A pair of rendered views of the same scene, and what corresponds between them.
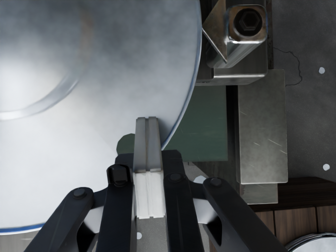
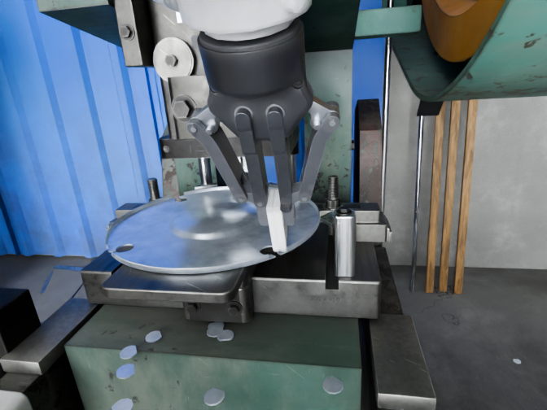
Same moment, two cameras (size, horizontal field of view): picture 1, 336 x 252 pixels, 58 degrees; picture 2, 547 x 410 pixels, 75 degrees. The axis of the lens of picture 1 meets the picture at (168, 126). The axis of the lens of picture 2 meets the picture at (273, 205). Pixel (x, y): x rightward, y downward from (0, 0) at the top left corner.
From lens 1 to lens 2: 0.38 m
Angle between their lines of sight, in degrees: 70
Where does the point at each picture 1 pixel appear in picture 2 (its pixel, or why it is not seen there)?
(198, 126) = (331, 341)
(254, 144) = (389, 360)
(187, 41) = (312, 223)
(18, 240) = (177, 278)
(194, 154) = (326, 360)
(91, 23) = not seen: hidden behind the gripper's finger
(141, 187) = (271, 194)
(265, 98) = (396, 330)
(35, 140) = (213, 245)
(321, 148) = not seen: outside the picture
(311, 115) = not seen: outside the picture
